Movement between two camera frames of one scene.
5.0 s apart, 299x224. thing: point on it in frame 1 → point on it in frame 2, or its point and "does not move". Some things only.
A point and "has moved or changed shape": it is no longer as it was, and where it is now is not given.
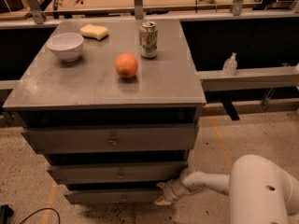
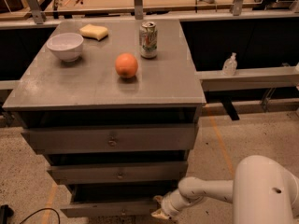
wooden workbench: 143,2 does not move
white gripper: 171,189 → 167,203
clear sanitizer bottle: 231,65 does not move
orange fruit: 126,65 does not move
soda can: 149,39 does not move
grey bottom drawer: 136,195 has moved or changed shape
